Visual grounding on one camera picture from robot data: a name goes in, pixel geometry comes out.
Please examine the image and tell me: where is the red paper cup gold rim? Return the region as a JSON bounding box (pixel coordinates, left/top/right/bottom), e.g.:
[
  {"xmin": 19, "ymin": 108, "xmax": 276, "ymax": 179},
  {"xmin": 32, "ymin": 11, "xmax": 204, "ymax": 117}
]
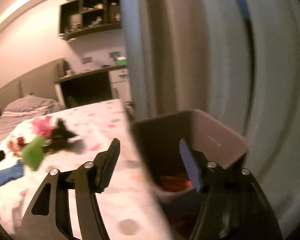
[{"xmin": 159, "ymin": 174, "xmax": 192, "ymax": 192}]

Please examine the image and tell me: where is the brown plastic trash bin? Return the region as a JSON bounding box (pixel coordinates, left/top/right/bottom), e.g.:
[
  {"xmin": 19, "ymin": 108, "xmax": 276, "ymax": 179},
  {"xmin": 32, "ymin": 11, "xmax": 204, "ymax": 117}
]
[{"xmin": 131, "ymin": 109, "xmax": 248, "ymax": 205}]

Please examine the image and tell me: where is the red white crumpled wrapper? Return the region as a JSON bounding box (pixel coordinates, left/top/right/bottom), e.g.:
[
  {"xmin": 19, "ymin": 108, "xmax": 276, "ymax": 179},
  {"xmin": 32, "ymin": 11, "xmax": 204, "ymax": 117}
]
[{"xmin": 7, "ymin": 135, "xmax": 27, "ymax": 157}]

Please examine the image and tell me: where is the patterned white tablecloth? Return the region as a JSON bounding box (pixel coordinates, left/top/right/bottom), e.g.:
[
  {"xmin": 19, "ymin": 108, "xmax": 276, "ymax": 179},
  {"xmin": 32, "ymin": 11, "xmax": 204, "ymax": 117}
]
[{"xmin": 0, "ymin": 100, "xmax": 172, "ymax": 239}]

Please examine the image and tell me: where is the black crumpled plastic bag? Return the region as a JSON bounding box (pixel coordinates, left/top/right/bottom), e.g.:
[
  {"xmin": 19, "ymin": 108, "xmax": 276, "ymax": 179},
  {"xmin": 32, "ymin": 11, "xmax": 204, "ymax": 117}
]
[{"xmin": 49, "ymin": 119, "xmax": 77, "ymax": 152}]

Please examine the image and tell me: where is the grey striped bedding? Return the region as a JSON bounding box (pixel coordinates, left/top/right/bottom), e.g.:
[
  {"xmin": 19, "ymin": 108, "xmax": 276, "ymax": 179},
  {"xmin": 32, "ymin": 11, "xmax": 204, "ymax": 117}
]
[{"xmin": 0, "ymin": 95, "xmax": 65, "ymax": 142}]

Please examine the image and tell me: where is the brown upholstered headboard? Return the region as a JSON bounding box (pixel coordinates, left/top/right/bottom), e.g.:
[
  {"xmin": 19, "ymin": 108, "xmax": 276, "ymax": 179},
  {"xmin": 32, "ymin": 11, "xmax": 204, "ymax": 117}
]
[{"xmin": 0, "ymin": 59, "xmax": 69, "ymax": 111}]

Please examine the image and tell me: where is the dark top white desk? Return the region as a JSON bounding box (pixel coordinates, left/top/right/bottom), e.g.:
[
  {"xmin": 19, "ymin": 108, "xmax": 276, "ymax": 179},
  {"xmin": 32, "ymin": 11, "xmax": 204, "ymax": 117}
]
[{"xmin": 55, "ymin": 66, "xmax": 132, "ymax": 109}]

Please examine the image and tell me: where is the green box on desk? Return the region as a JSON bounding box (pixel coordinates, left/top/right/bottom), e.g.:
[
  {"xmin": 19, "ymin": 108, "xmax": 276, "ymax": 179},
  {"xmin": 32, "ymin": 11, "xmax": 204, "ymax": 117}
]
[{"xmin": 115, "ymin": 57, "xmax": 127, "ymax": 66}]

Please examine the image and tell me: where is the blue and beige curtain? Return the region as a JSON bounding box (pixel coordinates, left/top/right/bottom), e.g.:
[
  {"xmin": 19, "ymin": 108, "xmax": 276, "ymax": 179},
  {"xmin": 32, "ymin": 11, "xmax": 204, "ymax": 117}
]
[{"xmin": 120, "ymin": 0, "xmax": 300, "ymax": 239}]

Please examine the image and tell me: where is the dark wall display shelf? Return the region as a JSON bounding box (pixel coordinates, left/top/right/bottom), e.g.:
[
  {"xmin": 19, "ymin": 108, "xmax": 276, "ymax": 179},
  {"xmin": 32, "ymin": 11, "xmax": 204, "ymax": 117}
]
[{"xmin": 58, "ymin": 0, "xmax": 122, "ymax": 41}]

